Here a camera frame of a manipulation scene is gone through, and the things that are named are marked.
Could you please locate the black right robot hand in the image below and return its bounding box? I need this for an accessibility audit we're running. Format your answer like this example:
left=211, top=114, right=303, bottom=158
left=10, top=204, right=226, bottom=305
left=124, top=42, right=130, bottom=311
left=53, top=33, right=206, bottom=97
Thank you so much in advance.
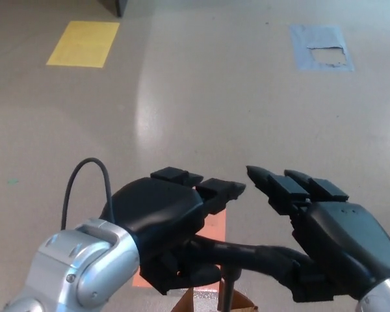
left=246, top=165, right=390, bottom=304

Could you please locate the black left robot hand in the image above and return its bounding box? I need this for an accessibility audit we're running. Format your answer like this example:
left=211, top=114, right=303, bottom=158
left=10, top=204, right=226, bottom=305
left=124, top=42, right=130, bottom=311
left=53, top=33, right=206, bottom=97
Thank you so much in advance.
left=99, top=166, right=247, bottom=296

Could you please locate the orange tape rectangle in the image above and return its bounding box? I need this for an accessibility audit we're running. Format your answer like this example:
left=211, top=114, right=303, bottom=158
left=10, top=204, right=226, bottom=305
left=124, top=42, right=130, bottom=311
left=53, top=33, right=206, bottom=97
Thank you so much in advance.
left=132, top=207, right=228, bottom=290

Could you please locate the brown cardboard box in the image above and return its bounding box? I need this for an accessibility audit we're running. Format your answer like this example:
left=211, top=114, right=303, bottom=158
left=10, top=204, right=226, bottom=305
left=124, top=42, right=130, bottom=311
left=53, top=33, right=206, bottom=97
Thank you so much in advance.
left=171, top=287, right=259, bottom=312

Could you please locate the yellow tape rectangle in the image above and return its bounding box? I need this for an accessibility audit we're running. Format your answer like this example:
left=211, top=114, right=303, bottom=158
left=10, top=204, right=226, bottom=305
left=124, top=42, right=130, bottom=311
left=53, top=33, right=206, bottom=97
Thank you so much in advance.
left=45, top=21, right=120, bottom=68

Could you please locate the torn blue tape rectangle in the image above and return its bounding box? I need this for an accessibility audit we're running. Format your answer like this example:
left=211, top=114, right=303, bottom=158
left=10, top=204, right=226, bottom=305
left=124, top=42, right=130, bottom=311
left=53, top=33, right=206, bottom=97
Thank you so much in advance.
left=289, top=24, right=356, bottom=72

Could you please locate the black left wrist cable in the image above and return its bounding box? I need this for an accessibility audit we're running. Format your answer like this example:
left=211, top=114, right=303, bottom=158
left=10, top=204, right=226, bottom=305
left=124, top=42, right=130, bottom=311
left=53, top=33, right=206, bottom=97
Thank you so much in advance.
left=60, top=157, right=114, bottom=230

